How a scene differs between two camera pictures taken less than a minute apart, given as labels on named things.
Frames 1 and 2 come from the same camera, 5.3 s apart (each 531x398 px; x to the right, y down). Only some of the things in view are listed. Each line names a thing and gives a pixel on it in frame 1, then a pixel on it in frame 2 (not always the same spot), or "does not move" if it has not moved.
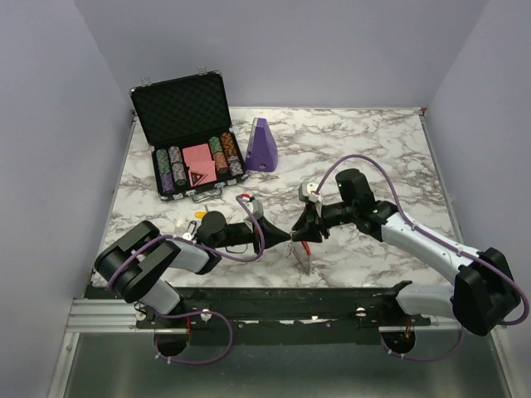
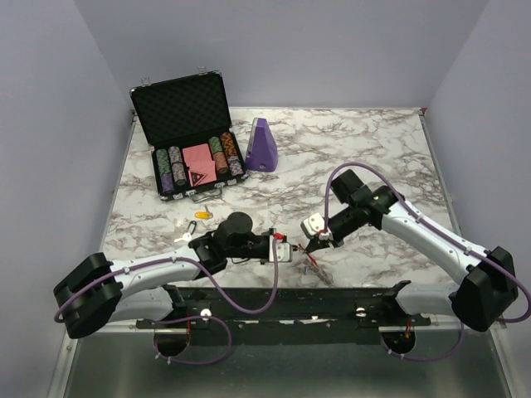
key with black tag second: (191, 228) does not move
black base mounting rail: (284, 315) does not move
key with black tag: (295, 235) -> (299, 247)
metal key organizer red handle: (291, 249) -> (317, 269)
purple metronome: (261, 152) does not move
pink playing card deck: (201, 165) does not move
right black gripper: (309, 226) -> (317, 242)
